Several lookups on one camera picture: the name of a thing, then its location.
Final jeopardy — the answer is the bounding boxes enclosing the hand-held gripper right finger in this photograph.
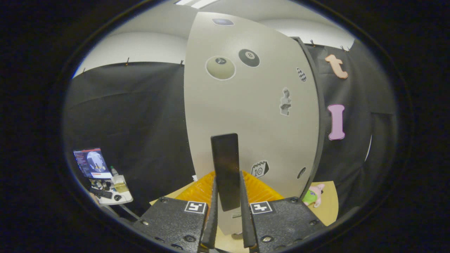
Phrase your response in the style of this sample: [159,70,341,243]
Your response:
[239,171,326,253]

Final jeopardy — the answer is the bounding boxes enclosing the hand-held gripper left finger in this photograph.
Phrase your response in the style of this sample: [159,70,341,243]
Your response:
[132,171,219,253]

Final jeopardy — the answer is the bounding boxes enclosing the black door handle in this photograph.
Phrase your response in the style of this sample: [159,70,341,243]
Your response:
[211,133,242,212]

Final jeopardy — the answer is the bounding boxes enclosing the light grey shoe cabinet door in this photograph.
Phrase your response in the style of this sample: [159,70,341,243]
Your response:
[184,12,321,236]

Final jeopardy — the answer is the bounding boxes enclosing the grey shoe cabinet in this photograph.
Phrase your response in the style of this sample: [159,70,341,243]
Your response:
[291,37,326,201]

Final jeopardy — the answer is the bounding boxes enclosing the green and pink plush toy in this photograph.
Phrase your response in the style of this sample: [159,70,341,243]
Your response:
[302,183,325,208]

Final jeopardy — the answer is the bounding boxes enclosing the white side table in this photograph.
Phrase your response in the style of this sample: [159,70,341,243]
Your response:
[90,175,142,221]

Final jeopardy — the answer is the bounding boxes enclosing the black keyboard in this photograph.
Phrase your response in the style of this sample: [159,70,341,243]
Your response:
[90,188,113,200]

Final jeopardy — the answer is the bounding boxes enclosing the black backdrop cloth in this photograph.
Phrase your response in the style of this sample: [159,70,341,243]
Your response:
[65,39,398,220]

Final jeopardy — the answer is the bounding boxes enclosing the computer monitor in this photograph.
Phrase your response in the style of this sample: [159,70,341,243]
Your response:
[73,148,113,179]

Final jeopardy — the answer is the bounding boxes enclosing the large ceiling light panel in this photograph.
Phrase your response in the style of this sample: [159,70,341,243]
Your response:
[175,0,219,9]

